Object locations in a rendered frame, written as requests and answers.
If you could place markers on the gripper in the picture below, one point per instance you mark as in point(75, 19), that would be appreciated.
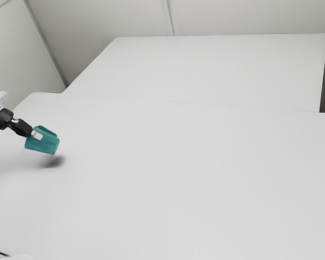
point(5, 119)

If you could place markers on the teal faceted mug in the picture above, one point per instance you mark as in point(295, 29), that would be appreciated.
point(44, 145)

